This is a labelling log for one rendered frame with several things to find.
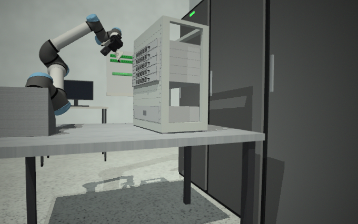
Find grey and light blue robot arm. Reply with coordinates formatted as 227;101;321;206
25;14;122;116

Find white server rack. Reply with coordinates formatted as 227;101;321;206
132;15;209;134

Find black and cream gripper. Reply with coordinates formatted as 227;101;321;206
101;34;123;63

